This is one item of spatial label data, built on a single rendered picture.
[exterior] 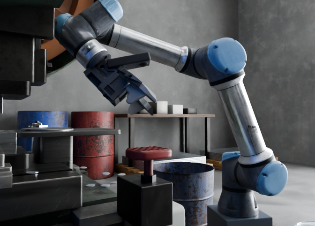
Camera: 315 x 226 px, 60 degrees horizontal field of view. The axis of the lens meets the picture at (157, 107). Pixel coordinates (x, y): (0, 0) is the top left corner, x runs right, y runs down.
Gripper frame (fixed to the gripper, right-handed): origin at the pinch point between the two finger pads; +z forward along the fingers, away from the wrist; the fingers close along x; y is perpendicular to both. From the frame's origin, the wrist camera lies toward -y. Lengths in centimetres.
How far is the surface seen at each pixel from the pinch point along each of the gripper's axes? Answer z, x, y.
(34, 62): -26.7, 7.6, 14.2
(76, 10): -53, -29, -12
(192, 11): -130, -394, -270
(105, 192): 5.9, 4.4, 23.0
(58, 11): -58, -29, -6
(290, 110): 127, -388, -252
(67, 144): -9.0, 0.3, 22.2
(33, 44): -28.5, 10.6, 11.7
